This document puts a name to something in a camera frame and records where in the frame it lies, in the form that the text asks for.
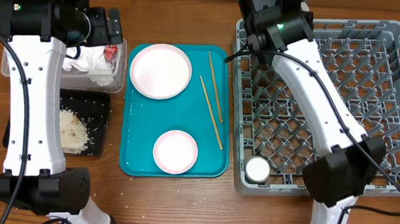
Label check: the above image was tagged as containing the red wrapper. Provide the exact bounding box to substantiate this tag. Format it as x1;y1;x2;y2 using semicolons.
103;45;118;63

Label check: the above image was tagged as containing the white napkin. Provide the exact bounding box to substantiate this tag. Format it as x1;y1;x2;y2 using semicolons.
63;46;117;86

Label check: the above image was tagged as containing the large white plate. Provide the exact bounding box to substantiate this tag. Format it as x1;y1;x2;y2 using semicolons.
129;44;192;100

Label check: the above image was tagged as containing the wooden chopstick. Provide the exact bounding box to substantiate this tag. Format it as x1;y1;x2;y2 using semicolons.
199;75;223;151
208;51;223;123

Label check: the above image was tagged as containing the white rice pile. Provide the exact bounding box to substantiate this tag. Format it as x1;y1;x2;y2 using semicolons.
59;110;89;155

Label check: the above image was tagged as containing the small pink plate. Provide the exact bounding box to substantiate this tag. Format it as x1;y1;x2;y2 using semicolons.
153;130;198;175

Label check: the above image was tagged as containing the small white cup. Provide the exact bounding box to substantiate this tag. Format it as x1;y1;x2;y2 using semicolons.
245;156;271;184

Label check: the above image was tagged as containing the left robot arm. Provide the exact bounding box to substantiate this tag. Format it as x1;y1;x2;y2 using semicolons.
0;0;123;224

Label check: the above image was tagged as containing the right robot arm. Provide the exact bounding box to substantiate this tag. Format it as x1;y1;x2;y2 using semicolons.
237;0;386;224

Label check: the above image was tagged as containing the clear plastic waste bin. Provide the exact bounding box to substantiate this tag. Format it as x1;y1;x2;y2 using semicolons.
21;42;127;93

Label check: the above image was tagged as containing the black food waste tray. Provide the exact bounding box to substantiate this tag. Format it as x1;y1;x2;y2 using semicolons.
1;83;112;158

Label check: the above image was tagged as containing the grey dishwasher rack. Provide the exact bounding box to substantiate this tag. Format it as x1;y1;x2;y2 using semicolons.
232;19;400;197

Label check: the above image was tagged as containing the teal serving tray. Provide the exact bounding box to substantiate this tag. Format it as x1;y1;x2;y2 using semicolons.
119;44;230;178

